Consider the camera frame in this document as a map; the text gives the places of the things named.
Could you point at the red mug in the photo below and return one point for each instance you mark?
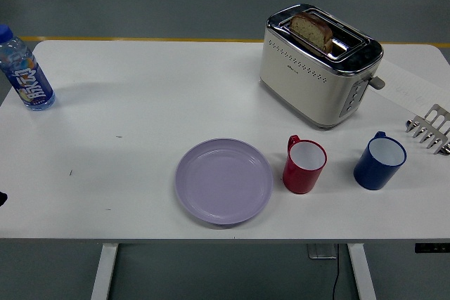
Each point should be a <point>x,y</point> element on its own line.
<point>299,177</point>

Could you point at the cream and chrome toaster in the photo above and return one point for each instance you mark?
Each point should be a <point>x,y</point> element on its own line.
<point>302,85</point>

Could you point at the silver metal rack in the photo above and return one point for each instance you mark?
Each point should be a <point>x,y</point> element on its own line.
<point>434,128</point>

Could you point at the clear bracket under table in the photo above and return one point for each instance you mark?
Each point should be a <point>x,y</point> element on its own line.
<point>320,251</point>

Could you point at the white table leg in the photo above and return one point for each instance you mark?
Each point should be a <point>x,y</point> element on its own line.
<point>103,272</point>
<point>362,272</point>

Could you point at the blue labelled drink bottle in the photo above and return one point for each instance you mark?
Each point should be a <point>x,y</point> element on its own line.
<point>30,82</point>

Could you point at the brown-crusted bread slice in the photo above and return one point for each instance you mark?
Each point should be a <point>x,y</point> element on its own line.
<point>309,31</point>

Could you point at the black table control panel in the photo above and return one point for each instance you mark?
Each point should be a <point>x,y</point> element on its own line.
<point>432,247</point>

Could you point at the blue mug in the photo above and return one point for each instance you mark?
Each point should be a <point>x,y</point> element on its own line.
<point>371,173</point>

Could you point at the white paper sheet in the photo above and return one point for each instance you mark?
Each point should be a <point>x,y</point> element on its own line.
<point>404,82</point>

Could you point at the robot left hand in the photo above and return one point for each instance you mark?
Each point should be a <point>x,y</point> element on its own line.
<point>3,199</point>

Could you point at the lilac round plate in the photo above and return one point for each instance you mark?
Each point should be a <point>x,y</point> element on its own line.
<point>224,182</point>

